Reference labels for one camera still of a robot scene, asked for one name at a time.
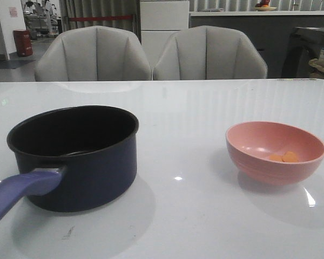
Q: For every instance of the dark blue saucepan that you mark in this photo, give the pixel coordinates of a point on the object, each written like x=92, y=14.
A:
x=72, y=159

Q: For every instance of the pink bowl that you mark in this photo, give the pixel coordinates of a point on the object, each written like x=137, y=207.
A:
x=250, y=144

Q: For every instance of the orange ham slice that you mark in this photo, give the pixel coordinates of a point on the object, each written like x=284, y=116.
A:
x=290, y=156
x=275, y=157

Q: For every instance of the grey chair right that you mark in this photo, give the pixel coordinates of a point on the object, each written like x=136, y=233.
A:
x=209, y=53

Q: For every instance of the grey chair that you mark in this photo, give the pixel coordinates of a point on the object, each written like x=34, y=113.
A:
x=209, y=53
x=95, y=53

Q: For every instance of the grey chair left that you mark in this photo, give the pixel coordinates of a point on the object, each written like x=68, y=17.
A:
x=95, y=53

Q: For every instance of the white drawer cabinet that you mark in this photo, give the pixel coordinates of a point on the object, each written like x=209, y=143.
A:
x=159, y=20

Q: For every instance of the red barrier belt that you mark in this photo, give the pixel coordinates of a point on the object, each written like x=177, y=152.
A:
x=104, y=18

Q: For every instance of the grey kitchen counter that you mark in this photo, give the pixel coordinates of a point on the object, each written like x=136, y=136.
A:
x=268, y=30

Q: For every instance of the fruit plate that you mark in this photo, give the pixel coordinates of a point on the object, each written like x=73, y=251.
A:
x=264, y=5

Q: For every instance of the red bin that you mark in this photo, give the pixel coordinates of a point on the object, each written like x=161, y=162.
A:
x=22, y=42

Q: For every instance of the dark appliance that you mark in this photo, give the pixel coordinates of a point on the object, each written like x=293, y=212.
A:
x=305, y=44

